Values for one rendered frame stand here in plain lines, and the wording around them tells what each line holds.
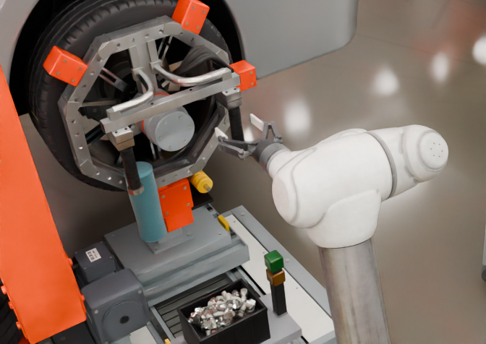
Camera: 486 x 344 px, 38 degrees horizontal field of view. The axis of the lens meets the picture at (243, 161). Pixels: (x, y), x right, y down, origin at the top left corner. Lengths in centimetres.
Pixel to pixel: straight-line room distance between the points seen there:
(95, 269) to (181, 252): 40
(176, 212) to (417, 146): 129
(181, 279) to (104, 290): 43
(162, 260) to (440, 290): 102
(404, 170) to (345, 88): 273
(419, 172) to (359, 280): 22
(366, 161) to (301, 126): 244
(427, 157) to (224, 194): 205
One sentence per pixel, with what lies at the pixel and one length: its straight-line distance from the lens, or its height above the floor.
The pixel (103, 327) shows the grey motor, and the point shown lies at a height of 33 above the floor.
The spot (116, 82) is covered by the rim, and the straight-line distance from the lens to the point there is 225.
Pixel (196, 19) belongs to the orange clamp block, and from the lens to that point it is 216.
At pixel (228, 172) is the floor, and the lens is 339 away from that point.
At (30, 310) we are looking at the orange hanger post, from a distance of 196.
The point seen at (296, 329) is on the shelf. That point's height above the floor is 45.
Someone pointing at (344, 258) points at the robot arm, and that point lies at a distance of 129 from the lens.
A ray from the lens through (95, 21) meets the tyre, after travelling 214.
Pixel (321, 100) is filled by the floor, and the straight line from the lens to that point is 389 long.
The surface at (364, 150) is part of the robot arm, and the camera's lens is 126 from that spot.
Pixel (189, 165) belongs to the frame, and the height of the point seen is 62.
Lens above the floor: 191
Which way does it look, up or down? 34 degrees down
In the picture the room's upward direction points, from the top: 8 degrees counter-clockwise
